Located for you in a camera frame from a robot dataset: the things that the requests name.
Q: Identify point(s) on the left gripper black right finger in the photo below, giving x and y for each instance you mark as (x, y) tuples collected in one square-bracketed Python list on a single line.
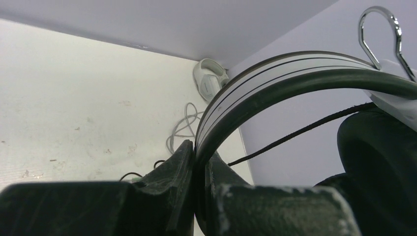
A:
[(219, 177)]

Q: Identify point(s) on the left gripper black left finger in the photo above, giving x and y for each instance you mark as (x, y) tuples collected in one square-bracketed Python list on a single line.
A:
[(164, 204)]

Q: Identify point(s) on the grey white over-ear headphones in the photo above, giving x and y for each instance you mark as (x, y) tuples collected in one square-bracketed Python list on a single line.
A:
[(210, 77)]

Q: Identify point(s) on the black and white headphones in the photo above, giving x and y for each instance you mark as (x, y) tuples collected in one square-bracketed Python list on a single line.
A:
[(326, 141)]

